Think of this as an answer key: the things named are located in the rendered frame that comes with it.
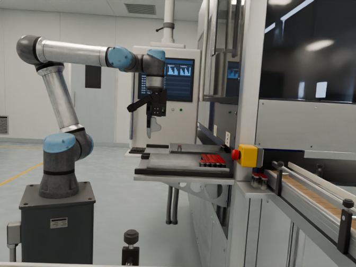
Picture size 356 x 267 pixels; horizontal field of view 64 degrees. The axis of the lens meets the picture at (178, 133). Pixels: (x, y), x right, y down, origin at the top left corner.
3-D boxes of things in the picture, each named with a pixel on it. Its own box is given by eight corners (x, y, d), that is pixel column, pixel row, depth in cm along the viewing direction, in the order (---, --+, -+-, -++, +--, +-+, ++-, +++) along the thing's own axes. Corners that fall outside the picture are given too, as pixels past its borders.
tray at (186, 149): (223, 151, 177) (223, 145, 177) (232, 160, 152) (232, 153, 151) (168, 148, 176) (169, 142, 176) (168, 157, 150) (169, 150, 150)
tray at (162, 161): (217, 162, 143) (218, 156, 143) (229, 176, 118) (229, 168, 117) (150, 159, 142) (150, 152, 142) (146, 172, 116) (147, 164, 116)
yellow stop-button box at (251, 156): (255, 163, 109) (257, 144, 108) (261, 168, 101) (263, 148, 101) (236, 162, 108) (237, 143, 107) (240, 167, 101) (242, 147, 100)
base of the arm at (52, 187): (36, 199, 105) (36, 174, 103) (39, 187, 118) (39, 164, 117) (80, 196, 110) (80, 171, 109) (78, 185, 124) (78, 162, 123)
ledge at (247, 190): (270, 187, 111) (270, 183, 111) (284, 199, 99) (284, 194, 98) (235, 186, 111) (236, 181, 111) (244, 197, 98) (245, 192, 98)
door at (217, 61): (209, 97, 203) (215, 11, 196) (221, 97, 157) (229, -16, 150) (208, 97, 203) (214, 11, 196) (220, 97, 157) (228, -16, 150)
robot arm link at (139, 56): (113, 50, 111) (140, 50, 110) (122, 54, 122) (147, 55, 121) (113, 70, 112) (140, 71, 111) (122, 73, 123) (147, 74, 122)
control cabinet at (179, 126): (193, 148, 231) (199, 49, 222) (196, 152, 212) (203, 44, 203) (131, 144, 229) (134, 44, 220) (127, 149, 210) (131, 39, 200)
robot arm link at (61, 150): (35, 170, 108) (35, 135, 106) (55, 162, 121) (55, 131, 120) (65, 172, 107) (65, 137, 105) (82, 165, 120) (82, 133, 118)
